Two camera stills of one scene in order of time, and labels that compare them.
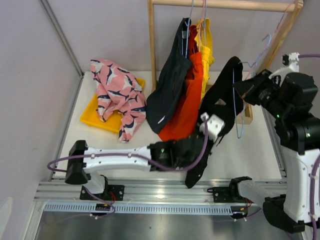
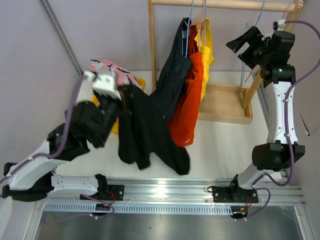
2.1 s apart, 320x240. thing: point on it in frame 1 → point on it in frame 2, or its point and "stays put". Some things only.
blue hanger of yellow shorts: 204,23 stays put
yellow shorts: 203,40 stays put
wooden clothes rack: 245,115 stays put
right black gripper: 248,89 → 254,36
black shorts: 221,108 → 143,132
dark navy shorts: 163,102 stays put
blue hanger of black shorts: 252,65 → 243,73
